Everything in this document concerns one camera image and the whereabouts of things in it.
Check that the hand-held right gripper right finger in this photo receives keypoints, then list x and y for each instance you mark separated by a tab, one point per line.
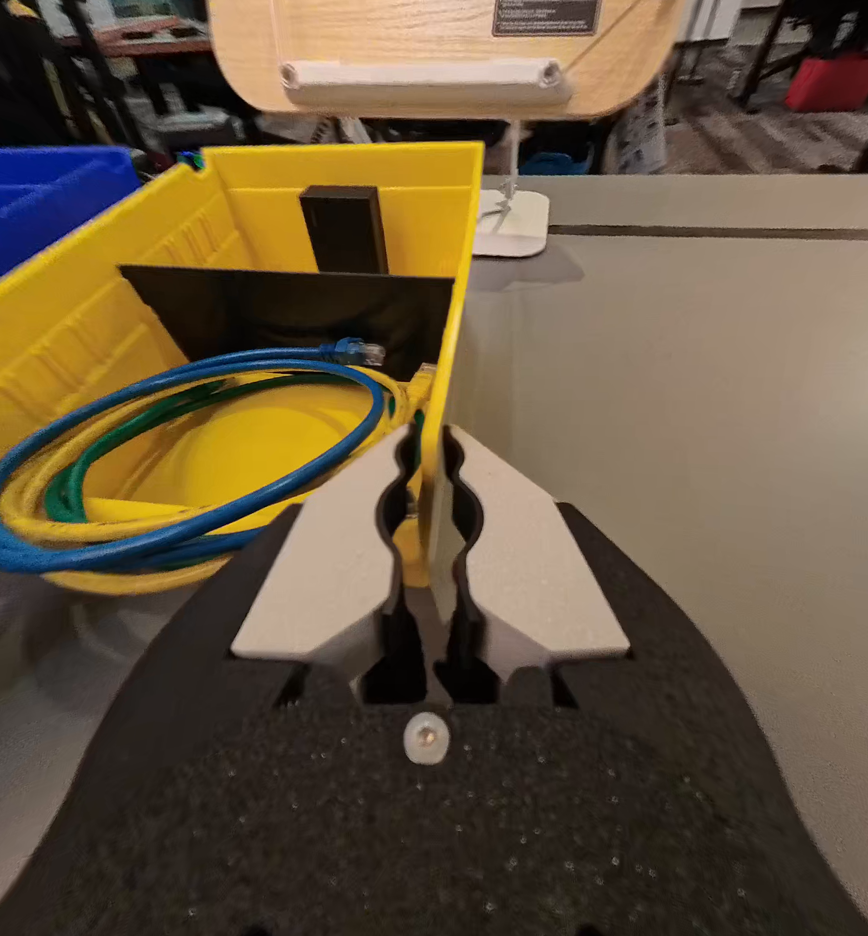
536	570

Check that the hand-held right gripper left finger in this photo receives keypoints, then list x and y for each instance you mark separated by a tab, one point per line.
317	570

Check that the black network switch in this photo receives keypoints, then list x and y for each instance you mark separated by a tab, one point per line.
342	227

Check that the yellow plastic bin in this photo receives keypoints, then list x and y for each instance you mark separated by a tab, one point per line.
53	329

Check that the black bin divider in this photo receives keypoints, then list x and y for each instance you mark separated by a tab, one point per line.
273	307

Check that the white stand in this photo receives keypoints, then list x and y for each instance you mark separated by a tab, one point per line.
510	230

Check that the blue plastic bin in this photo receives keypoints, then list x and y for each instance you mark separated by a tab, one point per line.
32	197

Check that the light wooden board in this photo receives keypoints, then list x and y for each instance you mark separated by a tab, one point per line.
404	44

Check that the red box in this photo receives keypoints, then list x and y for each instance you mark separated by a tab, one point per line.
836	84

